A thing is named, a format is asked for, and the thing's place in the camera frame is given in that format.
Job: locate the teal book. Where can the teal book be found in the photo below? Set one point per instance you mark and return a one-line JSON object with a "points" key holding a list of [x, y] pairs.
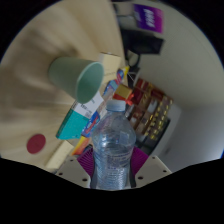
{"points": [[71, 125]]}

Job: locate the clear plastic water bottle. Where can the clear plastic water bottle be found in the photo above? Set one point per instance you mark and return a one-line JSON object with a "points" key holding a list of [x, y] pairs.
{"points": [[113, 146]]}

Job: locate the wooden shelf unit with trophies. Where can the wooden shelf unit with trophies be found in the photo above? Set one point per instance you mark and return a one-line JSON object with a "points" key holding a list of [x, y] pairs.
{"points": [[150, 110]]}

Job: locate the pale yellow booklet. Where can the pale yellow booklet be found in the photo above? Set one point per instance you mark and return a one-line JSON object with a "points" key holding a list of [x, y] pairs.
{"points": [[111, 65]]}

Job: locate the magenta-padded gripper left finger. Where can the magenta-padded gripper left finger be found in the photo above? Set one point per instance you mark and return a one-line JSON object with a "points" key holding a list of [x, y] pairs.
{"points": [[71, 171]]}

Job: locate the white printed booklet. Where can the white printed booklet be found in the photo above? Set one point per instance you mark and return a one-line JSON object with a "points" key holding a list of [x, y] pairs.
{"points": [[90, 106]]}

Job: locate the purple sign board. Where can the purple sign board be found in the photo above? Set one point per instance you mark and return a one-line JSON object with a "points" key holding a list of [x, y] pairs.
{"points": [[149, 18]]}

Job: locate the flat round red coaster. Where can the flat round red coaster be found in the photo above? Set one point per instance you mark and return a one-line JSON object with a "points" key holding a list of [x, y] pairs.
{"points": [[36, 143]]}

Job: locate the blue rounded pamphlet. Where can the blue rounded pamphlet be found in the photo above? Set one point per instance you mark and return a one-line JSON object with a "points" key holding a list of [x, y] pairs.
{"points": [[110, 88]]}

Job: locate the pale green cup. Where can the pale green cup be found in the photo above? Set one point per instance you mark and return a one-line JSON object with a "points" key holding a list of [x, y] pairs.
{"points": [[66, 75]]}

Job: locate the blue red printed book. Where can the blue red printed book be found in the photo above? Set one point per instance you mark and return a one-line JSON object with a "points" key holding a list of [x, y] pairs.
{"points": [[91, 123]]}

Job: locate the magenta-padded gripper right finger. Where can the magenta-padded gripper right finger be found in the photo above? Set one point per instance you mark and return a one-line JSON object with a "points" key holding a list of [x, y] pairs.
{"points": [[151, 170]]}

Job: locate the yellow gift box red ribbon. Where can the yellow gift box red ribbon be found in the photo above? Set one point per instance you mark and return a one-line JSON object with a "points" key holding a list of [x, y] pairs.
{"points": [[122, 93]]}

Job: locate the orange book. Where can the orange book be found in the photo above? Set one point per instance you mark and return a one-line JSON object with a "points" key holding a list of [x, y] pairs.
{"points": [[81, 146]]}

